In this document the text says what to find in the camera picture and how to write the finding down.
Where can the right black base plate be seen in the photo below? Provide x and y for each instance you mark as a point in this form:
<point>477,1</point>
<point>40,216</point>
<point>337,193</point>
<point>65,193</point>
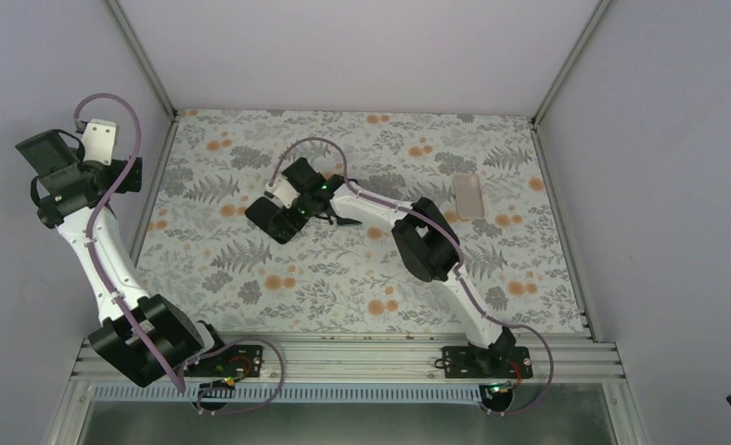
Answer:
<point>459,362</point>

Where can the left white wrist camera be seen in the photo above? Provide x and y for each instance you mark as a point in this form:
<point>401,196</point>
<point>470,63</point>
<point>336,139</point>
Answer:
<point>99,138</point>

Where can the black phone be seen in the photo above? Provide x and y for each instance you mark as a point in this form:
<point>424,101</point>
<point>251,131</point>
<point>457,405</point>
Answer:
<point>279,222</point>
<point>344,221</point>

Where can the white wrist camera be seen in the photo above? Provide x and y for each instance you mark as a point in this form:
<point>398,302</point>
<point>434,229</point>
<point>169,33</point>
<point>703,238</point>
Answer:
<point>282,190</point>
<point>99,138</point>

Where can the floral patterned table mat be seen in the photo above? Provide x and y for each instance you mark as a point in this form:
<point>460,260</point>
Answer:
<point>203,254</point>

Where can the aluminium rail frame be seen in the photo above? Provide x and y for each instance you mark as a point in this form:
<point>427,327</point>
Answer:
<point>317,358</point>

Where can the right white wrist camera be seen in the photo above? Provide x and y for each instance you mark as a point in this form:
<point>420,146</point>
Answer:
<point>282,190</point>

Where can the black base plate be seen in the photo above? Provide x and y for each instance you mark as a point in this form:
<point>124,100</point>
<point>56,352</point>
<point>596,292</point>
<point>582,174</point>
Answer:
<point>459,362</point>
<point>236,362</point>

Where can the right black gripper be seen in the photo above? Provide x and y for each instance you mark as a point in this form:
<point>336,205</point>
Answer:
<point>285,229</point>

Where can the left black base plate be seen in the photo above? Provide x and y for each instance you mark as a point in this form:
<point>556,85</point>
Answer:
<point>236,362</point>

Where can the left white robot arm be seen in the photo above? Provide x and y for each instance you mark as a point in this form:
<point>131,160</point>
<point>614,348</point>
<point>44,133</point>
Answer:
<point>143,336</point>

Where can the beige phone case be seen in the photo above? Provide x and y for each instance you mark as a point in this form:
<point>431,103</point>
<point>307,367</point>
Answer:
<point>468,196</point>

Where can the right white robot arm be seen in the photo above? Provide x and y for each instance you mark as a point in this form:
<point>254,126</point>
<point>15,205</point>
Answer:
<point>427,245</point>

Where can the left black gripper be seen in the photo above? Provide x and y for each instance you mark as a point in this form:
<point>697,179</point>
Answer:
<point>134,183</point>

